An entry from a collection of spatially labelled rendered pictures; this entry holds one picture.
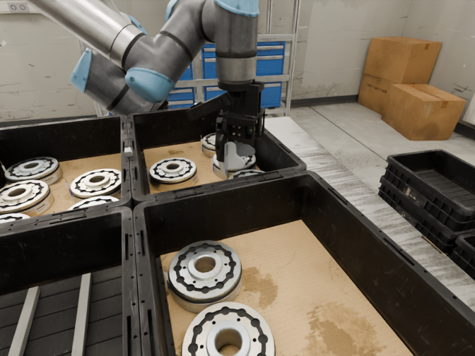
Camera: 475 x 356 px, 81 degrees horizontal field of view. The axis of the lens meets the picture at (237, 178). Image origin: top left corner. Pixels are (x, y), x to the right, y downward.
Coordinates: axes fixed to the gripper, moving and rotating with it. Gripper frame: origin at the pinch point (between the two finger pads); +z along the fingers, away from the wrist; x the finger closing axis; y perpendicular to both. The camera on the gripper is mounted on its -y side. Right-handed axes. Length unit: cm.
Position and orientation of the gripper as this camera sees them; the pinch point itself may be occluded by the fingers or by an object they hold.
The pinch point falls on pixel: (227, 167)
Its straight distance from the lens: 64.5
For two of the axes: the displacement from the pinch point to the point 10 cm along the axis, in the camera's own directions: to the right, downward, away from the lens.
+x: 3.8, -5.0, 7.8
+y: 9.3, 2.0, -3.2
